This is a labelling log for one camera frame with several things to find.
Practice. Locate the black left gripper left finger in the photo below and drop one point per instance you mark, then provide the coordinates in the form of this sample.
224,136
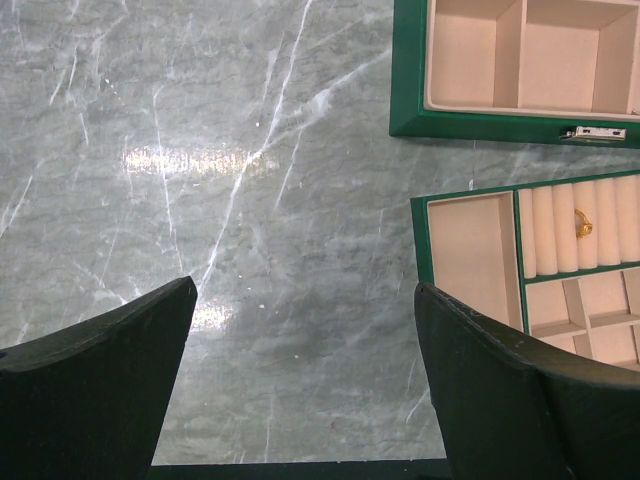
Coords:
89,401

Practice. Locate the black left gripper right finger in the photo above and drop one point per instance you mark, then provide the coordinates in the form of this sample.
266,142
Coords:
510,406

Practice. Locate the green jewelry tray insert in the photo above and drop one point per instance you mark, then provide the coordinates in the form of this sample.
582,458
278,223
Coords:
556,260

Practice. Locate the green jewelry box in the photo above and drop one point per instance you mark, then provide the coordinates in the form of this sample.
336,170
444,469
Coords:
524,71

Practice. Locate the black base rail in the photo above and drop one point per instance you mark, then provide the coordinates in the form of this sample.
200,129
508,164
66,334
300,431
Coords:
419,469

